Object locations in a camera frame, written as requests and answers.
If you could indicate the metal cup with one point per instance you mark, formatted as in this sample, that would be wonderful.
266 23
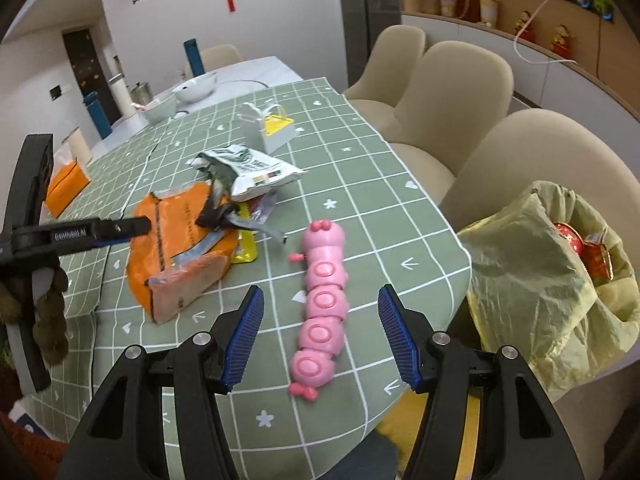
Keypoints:
141 94

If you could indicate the blue flask with cap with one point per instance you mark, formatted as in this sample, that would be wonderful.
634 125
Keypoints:
100 117

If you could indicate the green checked tablecloth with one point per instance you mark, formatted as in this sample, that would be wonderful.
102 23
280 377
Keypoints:
375 200

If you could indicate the dark tall cabinet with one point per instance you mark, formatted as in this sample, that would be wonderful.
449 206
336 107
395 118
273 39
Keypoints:
370 10

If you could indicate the beige chair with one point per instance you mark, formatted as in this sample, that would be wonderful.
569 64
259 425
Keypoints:
450 90
220 55
390 60
540 150

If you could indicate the red seated figurine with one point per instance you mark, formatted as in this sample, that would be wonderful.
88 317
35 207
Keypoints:
560 40
524 25

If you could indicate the pink caterpillar toy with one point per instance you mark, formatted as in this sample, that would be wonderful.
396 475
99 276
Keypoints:
325 305

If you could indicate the red paper cup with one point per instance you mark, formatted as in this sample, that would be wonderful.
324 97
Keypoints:
570 237

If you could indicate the drinking glass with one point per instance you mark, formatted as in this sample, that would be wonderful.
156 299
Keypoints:
447 6

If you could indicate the yellow wrapper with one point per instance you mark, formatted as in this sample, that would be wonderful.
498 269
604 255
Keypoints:
245 252

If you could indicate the orange plastic bag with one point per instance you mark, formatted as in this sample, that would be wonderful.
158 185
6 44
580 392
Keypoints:
150 240

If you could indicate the dark silver wrapper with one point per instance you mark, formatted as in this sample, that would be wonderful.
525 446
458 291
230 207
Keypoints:
215 215

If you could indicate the small white gift box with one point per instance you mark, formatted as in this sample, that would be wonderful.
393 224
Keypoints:
277 135

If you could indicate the glass jar yellow lid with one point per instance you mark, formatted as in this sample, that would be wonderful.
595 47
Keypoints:
430 0

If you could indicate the white thermos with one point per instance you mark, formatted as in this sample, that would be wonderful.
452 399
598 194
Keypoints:
121 100

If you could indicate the white bowl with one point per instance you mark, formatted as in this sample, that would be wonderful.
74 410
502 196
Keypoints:
200 87

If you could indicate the yellow plastic bin liner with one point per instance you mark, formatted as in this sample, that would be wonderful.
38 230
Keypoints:
520 280

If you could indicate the white lidded cup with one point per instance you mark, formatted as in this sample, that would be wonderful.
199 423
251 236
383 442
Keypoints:
489 9

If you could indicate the tall teal bottle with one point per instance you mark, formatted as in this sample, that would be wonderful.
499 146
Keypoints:
194 57

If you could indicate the white silver snack packet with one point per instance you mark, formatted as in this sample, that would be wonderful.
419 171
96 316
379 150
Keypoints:
260 172

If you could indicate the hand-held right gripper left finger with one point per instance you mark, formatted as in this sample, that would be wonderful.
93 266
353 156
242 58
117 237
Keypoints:
245 345

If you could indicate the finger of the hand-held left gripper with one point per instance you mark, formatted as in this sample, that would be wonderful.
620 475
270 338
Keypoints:
122 226

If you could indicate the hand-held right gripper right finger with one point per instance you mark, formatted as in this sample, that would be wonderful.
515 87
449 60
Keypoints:
397 345

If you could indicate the orange tissue pack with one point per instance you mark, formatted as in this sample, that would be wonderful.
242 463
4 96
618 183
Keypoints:
65 187

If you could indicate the yellow cushion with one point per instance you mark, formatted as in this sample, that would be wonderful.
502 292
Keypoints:
400 425

